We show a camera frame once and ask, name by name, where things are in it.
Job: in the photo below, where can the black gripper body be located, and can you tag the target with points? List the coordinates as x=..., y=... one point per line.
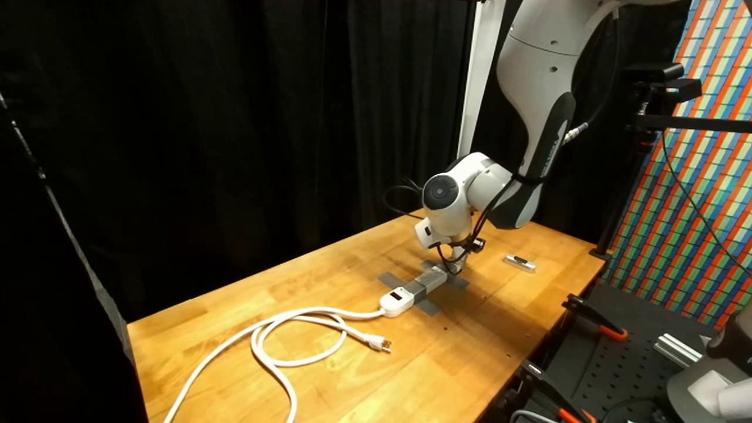
x=463, y=244

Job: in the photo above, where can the grey white robot base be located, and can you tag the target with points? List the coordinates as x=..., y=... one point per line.
x=712, y=376

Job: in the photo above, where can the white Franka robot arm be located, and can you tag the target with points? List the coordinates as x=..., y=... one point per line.
x=542, y=85

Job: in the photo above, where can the grey tape strip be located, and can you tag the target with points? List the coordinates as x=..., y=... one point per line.
x=428, y=307
x=457, y=282

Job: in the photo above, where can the small black silver object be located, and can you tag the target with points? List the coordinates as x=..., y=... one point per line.
x=520, y=261

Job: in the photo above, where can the white power strip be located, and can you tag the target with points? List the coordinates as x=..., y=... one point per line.
x=401, y=298

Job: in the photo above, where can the orange black bar clamp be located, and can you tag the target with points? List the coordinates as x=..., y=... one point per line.
x=600, y=320

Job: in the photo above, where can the white vertical pole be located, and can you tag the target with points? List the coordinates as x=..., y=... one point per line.
x=481, y=70

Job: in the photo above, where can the black perforated breadboard plate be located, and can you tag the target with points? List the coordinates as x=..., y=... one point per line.
x=612, y=367

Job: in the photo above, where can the colourful striped patterned panel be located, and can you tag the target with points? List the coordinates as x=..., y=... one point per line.
x=690, y=196

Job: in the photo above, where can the black curtain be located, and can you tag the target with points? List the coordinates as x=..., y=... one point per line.
x=235, y=117

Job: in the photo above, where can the thin dark stand pole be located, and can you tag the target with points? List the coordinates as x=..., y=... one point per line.
x=61, y=220

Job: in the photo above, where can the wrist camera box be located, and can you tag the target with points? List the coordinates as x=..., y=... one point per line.
x=427, y=234

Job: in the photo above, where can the silver aluminium rail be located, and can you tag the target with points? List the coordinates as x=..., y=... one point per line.
x=677, y=348

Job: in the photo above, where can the black camera on boom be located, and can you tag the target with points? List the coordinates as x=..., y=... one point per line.
x=665, y=90

